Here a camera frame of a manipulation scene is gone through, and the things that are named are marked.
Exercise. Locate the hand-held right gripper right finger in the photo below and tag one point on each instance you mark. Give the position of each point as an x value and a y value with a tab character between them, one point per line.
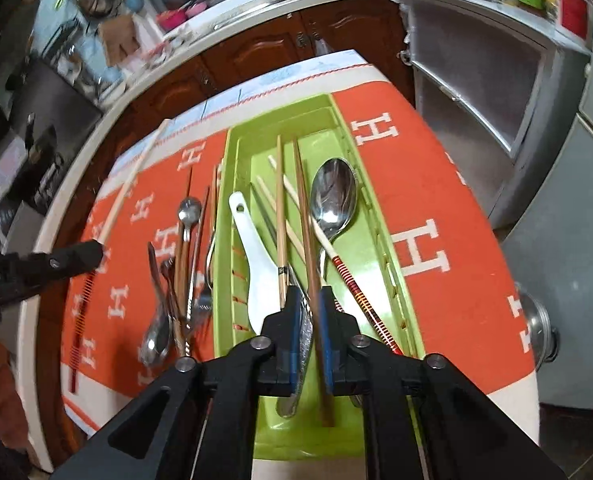
328	355

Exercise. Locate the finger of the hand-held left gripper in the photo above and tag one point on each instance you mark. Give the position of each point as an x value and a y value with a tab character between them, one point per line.
66	260

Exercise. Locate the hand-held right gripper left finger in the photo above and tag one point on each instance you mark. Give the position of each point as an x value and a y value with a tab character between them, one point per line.
294	365

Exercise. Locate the green plastic utensil tray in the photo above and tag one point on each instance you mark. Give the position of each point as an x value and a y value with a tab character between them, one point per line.
366	270

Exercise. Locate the white ceramic spoon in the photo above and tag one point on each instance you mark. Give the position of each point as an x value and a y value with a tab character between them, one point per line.
256	270

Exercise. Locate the steel fork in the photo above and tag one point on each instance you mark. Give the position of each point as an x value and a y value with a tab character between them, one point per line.
204	307

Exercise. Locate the dark wooden chopstick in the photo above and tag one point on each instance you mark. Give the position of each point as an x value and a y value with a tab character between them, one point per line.
179	285

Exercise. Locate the steel soup spoon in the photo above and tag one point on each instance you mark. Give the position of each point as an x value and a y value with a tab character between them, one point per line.
155	342

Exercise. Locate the steel chopstick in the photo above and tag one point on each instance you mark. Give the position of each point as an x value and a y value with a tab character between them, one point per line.
199	240

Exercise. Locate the brown bamboo chopstick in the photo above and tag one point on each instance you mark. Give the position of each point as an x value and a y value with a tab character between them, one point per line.
305	220
280	210

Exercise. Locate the large steel spoon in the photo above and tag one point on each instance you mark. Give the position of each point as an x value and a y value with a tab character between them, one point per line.
334	195

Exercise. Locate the person's left hand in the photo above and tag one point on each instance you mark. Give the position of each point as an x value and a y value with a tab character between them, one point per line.
1	390

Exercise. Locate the orange patterned table cloth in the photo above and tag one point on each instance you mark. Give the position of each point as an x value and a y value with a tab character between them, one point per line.
451	185

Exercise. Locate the steel pot lid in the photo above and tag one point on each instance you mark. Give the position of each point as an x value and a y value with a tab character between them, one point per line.
536	325

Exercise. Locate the wooden cutting board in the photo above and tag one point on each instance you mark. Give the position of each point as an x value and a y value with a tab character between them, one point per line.
119	40

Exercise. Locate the large pink bowl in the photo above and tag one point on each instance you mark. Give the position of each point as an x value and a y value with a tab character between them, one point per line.
171	19

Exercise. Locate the blue utensil cup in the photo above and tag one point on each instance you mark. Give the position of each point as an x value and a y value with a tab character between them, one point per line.
134	2

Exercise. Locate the light blue patterned tablecloth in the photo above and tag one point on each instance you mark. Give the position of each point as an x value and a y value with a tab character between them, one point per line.
276	85

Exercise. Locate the small pink bowl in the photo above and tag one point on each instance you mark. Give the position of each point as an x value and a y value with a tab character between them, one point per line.
196	9

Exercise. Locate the hanging plastic bag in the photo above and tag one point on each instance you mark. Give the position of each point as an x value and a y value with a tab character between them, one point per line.
322	46

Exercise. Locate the metal framed cabinet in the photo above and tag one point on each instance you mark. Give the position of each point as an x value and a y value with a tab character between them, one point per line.
476	75

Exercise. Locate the red label jar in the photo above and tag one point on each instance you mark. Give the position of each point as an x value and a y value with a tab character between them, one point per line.
574	10

